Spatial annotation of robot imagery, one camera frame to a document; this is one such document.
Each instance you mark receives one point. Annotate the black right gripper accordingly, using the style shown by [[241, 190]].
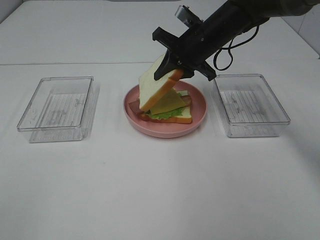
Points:
[[189, 51]]

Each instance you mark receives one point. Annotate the yellow cheese slice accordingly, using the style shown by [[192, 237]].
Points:
[[170, 101]]

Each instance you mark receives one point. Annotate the green lettuce leaf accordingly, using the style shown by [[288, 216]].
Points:
[[178, 112]]

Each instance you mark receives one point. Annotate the bread slice from tray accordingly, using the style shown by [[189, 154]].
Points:
[[180, 120]]

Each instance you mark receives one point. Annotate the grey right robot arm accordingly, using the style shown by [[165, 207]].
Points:
[[262, 10]]

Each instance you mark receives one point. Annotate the pink round plate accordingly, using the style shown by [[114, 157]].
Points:
[[168, 130]]

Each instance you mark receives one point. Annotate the right clear plastic tray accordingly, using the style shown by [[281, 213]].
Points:
[[248, 106]]

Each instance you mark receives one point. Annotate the clear plastic tray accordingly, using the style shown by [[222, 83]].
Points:
[[248, 106], [61, 109]]

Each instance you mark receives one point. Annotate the left clear plastic tray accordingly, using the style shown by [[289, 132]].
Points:
[[61, 109]]

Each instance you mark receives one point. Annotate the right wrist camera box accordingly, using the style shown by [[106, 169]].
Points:
[[187, 17]]

